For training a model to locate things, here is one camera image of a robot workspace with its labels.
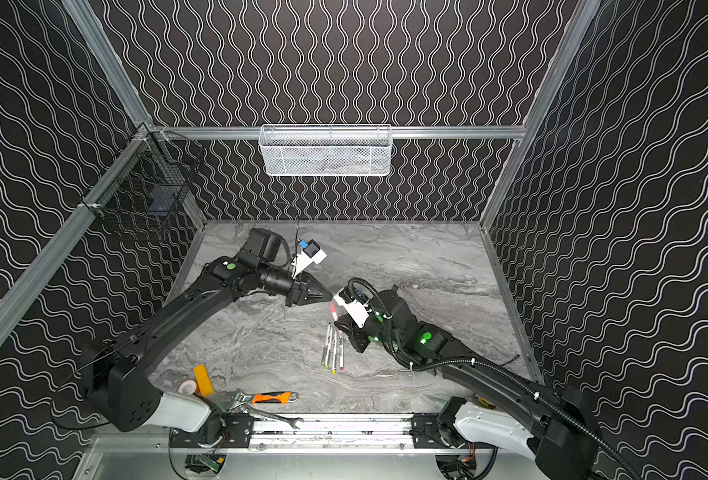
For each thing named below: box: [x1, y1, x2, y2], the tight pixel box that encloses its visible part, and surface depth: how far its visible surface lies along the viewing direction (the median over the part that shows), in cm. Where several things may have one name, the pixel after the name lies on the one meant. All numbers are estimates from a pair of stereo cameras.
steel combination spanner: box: [234, 404, 304, 430], surface depth 79 cm
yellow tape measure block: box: [194, 364, 215, 397], surface depth 84 cm
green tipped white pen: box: [325, 322, 332, 369], surface depth 90 cm
